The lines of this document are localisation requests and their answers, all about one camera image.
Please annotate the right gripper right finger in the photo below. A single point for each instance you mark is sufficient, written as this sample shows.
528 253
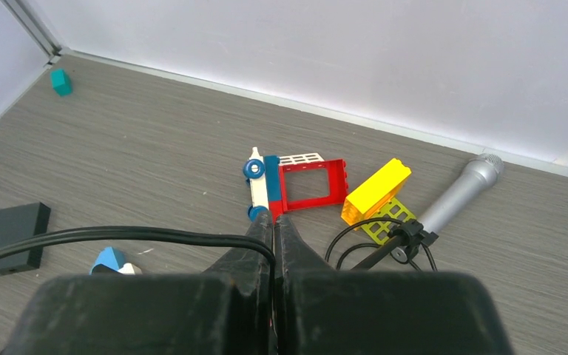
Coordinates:
320 310

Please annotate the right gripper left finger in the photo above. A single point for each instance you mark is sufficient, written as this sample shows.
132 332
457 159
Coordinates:
223 310

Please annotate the black network switch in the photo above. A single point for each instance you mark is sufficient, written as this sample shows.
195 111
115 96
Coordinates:
21 223

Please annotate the lime green grid plate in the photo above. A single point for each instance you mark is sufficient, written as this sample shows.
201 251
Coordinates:
378 231

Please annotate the yellow toy brick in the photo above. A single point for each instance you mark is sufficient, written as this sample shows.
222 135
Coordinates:
381 187

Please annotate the blue white toy brick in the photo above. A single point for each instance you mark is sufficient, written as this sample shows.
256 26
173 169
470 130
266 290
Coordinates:
111 260

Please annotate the red blue toy vehicle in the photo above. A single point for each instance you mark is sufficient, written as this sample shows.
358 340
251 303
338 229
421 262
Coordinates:
285 183

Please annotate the silver microphone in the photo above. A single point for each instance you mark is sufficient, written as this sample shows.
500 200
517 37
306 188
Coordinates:
480 173

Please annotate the teal block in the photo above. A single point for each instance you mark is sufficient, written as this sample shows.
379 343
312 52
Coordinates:
61 82

